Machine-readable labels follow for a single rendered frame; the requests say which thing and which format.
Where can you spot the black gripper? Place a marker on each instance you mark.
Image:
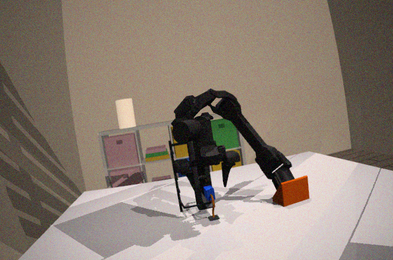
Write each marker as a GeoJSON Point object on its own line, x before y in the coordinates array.
{"type": "Point", "coordinates": [183, 165]}

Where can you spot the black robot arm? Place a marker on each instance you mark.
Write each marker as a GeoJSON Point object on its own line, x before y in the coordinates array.
{"type": "Point", "coordinates": [186, 128]}

